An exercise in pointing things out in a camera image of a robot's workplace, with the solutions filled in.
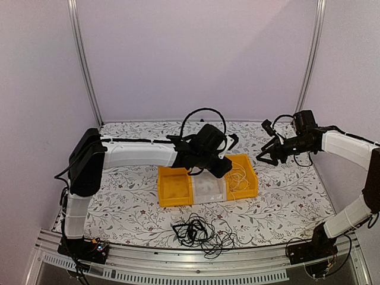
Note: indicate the floral table mat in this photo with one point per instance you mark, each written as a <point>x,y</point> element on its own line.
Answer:
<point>291,201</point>

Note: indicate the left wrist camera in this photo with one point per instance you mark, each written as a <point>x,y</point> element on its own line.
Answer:
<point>227,144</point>

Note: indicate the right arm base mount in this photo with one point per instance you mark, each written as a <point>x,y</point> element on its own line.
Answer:
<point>311,248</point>

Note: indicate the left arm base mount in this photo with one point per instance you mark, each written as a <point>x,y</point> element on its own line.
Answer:
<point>81,249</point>

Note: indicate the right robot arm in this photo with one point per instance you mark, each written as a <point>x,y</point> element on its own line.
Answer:
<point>353,161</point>

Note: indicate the left aluminium frame post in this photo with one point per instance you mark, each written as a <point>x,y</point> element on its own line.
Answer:
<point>83,62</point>

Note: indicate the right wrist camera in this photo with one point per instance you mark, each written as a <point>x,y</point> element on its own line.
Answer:
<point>268,127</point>

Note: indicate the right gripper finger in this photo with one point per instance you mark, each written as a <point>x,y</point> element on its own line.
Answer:
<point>272,160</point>
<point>267,150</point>

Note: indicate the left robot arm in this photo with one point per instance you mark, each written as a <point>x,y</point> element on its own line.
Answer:
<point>94,153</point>

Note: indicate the left yellow bin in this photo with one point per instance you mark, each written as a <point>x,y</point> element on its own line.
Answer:
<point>174,187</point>

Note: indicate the front aluminium rail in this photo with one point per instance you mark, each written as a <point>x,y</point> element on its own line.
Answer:
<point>139,265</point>

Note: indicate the right yellow bin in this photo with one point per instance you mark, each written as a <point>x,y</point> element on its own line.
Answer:
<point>241,181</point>

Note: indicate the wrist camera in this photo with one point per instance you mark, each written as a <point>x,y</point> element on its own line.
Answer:
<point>268,127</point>
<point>227,144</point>

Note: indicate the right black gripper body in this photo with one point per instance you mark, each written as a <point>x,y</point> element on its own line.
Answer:
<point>283,156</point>

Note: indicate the right aluminium frame post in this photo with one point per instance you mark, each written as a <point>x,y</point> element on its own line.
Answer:
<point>313,53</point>

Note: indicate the clear plastic bin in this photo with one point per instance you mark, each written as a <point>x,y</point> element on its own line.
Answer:
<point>207,189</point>

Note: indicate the yellow bin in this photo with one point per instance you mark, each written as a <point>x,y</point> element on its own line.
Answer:
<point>174,187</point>
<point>241,181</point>

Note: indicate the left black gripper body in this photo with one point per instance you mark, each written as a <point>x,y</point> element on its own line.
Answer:
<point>217,171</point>

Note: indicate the aluminium frame post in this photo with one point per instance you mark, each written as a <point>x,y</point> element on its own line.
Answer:
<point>83,62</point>
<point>313,53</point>

